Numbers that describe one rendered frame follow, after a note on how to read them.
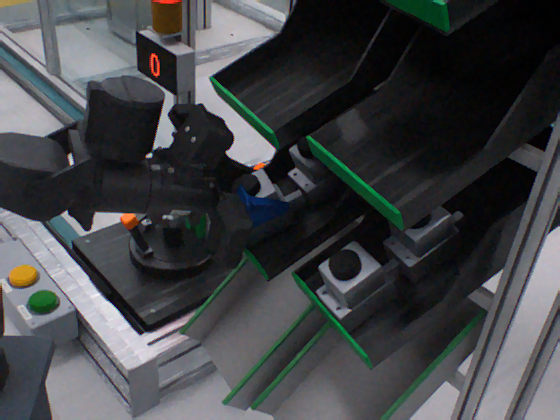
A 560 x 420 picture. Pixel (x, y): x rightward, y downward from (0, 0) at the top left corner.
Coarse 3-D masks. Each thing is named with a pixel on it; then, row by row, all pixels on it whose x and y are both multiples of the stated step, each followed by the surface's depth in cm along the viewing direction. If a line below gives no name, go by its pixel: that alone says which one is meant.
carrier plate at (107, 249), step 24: (72, 240) 107; (96, 240) 107; (120, 240) 108; (96, 264) 103; (120, 264) 103; (120, 288) 99; (144, 288) 99; (168, 288) 99; (192, 288) 100; (216, 288) 100; (144, 312) 95; (168, 312) 95
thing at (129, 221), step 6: (126, 216) 97; (132, 216) 96; (138, 216) 98; (144, 216) 98; (126, 222) 96; (132, 222) 96; (138, 222) 97; (126, 228) 97; (132, 228) 97; (138, 228) 98; (132, 234) 99; (138, 234) 99; (138, 240) 99; (144, 240) 100; (138, 246) 102; (144, 246) 101
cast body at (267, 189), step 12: (240, 180) 70; (252, 180) 70; (264, 180) 71; (228, 192) 71; (252, 192) 69; (264, 192) 69; (276, 192) 69; (300, 192) 73; (300, 204) 74; (288, 216) 72; (264, 228) 72; (276, 228) 73; (252, 240) 72
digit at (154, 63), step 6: (150, 48) 109; (156, 48) 107; (150, 54) 110; (156, 54) 108; (150, 60) 110; (156, 60) 109; (162, 60) 107; (150, 66) 111; (156, 66) 109; (162, 66) 108; (150, 72) 112; (156, 72) 110; (156, 78) 111
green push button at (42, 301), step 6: (36, 294) 96; (42, 294) 96; (48, 294) 96; (54, 294) 96; (30, 300) 95; (36, 300) 95; (42, 300) 95; (48, 300) 95; (54, 300) 95; (30, 306) 94; (36, 306) 94; (42, 306) 94; (48, 306) 94; (54, 306) 95; (42, 312) 94
